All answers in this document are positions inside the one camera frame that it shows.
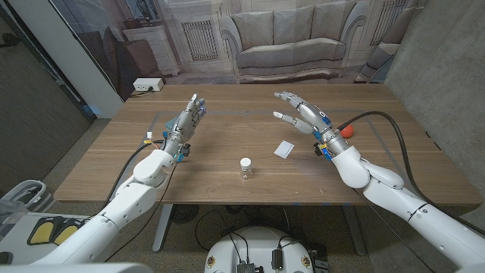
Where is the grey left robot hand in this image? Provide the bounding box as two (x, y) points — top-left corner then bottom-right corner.
(163, 93), (208, 156)

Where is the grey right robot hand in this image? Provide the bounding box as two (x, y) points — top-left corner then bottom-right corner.
(273, 90), (352, 160)

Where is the white card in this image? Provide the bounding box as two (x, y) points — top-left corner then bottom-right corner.
(273, 140), (296, 159)

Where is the clear bottle with white cap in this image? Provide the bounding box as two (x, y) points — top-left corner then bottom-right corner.
(239, 157), (254, 180)

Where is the white power strip box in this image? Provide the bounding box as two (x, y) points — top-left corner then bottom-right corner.
(132, 77), (164, 93)

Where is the printed living room backdrop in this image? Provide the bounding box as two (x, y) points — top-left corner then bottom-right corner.
(48, 0), (429, 102)

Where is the black round fan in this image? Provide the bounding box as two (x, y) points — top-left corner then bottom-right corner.
(170, 204), (200, 225)

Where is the grey metal table leg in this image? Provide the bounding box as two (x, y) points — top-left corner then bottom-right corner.
(343, 206), (367, 257)
(152, 204), (174, 253)

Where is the white partition panel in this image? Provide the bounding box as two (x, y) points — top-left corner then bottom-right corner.
(7, 0), (124, 119)

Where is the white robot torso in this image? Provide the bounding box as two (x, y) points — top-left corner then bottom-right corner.
(203, 226), (315, 273)

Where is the black adapter on torso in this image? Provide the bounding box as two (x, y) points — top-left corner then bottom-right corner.
(271, 248), (284, 271)

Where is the white storage bin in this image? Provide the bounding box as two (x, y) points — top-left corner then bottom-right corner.
(0, 179), (56, 213)

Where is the black yellow foot pedal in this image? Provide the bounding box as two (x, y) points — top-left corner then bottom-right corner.
(27, 215), (86, 246)

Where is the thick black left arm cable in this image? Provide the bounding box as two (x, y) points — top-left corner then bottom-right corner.
(99, 139), (167, 214)

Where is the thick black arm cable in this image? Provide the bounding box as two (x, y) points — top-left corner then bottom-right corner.
(99, 139), (167, 214)
(336, 110), (485, 237)

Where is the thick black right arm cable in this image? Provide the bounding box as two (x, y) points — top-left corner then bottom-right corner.
(336, 110), (485, 237)

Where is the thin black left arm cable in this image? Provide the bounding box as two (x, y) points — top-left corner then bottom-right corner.
(104, 163), (178, 262)

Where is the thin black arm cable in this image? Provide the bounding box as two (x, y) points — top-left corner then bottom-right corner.
(104, 163), (178, 262)
(353, 187), (437, 273)

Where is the black floor cable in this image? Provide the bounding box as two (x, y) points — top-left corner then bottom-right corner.
(194, 209), (252, 263)

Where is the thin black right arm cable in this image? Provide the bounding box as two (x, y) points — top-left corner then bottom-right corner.
(353, 187), (437, 273)

